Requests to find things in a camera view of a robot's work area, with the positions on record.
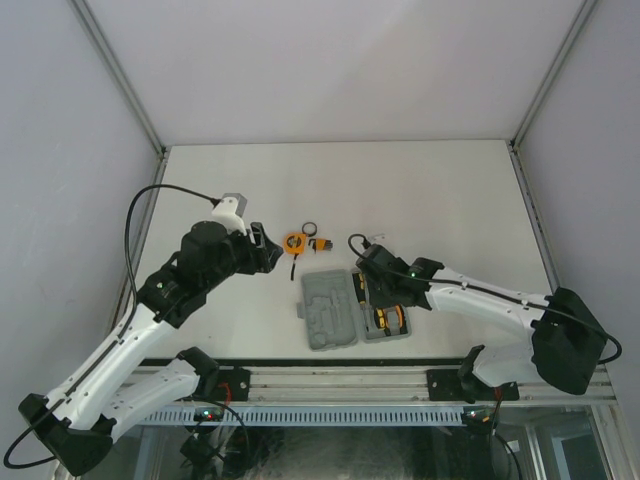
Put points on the right aluminium frame post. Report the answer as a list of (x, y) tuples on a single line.
[(579, 23)]

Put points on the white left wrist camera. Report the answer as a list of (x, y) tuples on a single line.
[(229, 212)]

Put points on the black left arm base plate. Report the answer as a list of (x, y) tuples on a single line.
[(229, 385)]

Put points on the left aluminium frame post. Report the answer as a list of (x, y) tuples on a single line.
[(98, 39)]

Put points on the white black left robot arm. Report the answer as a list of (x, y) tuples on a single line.
[(80, 420)]

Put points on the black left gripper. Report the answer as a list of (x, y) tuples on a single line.
[(261, 255)]

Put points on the orange tape measure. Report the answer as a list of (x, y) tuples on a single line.
[(294, 245)]

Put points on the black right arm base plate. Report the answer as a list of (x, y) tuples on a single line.
[(449, 385)]

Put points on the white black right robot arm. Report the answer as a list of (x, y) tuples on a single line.
[(558, 339)]

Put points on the black electrical tape roll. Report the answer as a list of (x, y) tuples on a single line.
[(309, 229)]

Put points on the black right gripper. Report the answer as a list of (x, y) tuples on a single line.
[(377, 300)]

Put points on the grey plastic tool case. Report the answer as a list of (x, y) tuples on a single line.
[(332, 315)]

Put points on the short yellow black screwdriver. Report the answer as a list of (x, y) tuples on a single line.
[(381, 320)]

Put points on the orange hex key set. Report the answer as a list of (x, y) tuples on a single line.
[(320, 244)]

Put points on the aluminium frame post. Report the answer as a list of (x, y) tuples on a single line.
[(98, 39), (579, 23)]

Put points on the long black yellow screwdriver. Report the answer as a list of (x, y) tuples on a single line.
[(360, 288)]

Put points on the aluminium front rail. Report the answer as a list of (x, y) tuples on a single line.
[(392, 385)]

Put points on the orange black pliers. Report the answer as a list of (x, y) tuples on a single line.
[(397, 321)]

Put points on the grey slotted cable duct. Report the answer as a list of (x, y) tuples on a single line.
[(307, 416)]

